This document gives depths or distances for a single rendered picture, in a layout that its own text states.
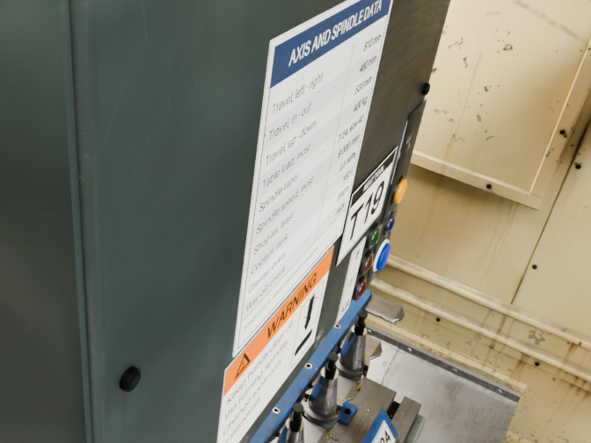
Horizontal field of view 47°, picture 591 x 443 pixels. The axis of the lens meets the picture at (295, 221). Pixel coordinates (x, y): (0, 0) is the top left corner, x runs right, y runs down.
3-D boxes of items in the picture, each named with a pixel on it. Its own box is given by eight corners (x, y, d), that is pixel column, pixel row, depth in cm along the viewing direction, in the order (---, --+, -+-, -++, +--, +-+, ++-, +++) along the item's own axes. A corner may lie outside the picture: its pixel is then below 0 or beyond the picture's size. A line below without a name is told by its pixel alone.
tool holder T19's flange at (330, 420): (307, 393, 109) (310, 382, 107) (343, 406, 108) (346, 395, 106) (295, 422, 104) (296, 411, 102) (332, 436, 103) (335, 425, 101)
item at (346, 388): (361, 387, 110) (362, 383, 110) (348, 408, 106) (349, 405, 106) (323, 367, 113) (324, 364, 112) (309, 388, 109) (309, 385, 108)
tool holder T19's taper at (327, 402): (312, 388, 107) (319, 358, 103) (339, 397, 106) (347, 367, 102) (303, 409, 103) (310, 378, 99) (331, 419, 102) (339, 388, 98)
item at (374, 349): (386, 345, 119) (387, 343, 118) (375, 365, 115) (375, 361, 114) (350, 329, 121) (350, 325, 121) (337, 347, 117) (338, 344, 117)
